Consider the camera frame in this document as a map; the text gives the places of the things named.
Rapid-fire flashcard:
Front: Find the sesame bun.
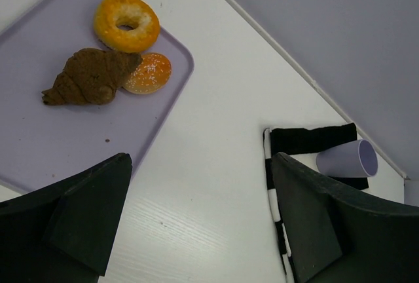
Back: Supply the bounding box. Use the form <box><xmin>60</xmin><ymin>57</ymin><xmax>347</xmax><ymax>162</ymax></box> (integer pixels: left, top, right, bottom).
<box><xmin>122</xmin><ymin>52</ymin><xmax>172</xmax><ymax>94</ymax></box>

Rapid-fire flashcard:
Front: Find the dark brown bread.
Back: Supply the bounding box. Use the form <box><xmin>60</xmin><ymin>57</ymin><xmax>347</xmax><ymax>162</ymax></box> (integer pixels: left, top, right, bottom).
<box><xmin>42</xmin><ymin>48</ymin><xmax>142</xmax><ymax>106</ymax></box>

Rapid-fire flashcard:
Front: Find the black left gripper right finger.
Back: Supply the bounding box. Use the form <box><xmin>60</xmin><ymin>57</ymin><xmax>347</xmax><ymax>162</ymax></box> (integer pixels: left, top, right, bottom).
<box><xmin>272</xmin><ymin>153</ymin><xmax>418</xmax><ymax>282</ymax></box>

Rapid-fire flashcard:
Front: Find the black white striped cloth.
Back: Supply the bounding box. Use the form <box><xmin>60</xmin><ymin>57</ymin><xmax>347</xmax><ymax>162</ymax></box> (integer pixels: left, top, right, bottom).
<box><xmin>263</xmin><ymin>123</ymin><xmax>357</xmax><ymax>282</ymax></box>

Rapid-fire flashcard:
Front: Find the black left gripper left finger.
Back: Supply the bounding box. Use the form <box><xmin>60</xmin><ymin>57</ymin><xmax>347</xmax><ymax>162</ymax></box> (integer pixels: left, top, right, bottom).
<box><xmin>1</xmin><ymin>153</ymin><xmax>132</xmax><ymax>282</ymax></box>

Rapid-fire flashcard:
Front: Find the glazed orange bread ring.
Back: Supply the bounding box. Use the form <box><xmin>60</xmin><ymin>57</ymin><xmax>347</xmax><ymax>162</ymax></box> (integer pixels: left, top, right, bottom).
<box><xmin>94</xmin><ymin>0</ymin><xmax>161</xmax><ymax>54</ymax></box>

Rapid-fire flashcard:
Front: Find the lilac plastic cup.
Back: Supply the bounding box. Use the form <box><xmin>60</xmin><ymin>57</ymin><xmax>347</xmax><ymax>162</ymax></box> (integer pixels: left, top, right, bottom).
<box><xmin>316</xmin><ymin>140</ymin><xmax>378</xmax><ymax>178</ymax></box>

